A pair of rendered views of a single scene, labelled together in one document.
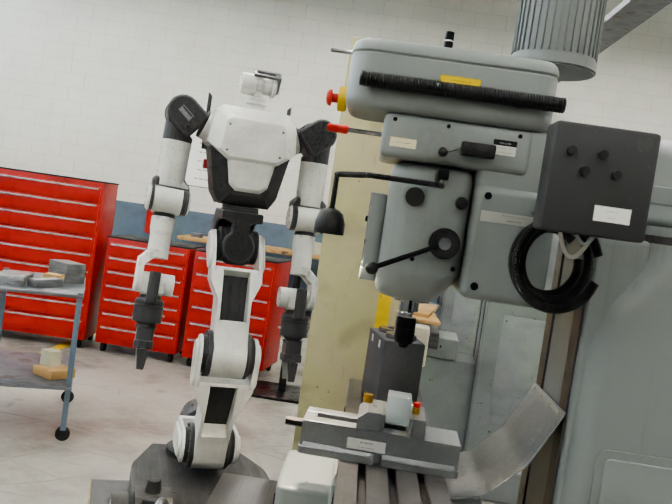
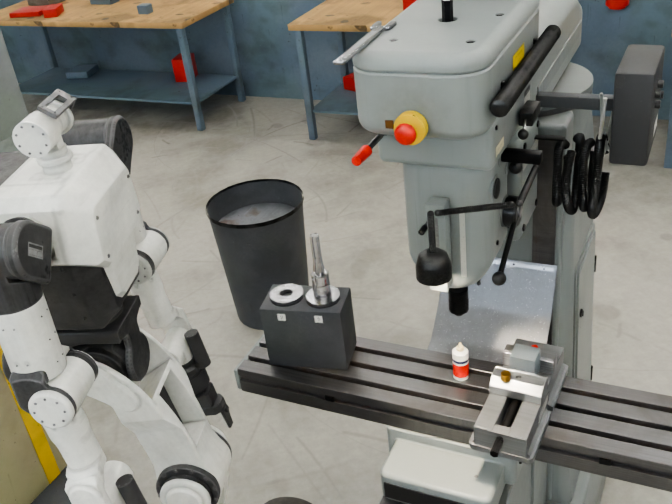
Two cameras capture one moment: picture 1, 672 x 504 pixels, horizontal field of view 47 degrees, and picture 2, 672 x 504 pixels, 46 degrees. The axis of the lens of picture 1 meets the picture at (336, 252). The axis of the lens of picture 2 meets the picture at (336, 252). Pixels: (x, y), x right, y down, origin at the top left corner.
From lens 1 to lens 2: 2.08 m
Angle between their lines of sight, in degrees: 66
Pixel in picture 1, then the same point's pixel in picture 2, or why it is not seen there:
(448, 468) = (563, 368)
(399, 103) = not seen: hidden behind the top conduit
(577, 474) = (569, 297)
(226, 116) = (85, 211)
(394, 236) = (487, 235)
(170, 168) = (52, 346)
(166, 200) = (84, 390)
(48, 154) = not seen: outside the picture
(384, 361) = (343, 330)
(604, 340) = not seen: hidden behind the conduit
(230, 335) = (209, 448)
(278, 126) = (122, 172)
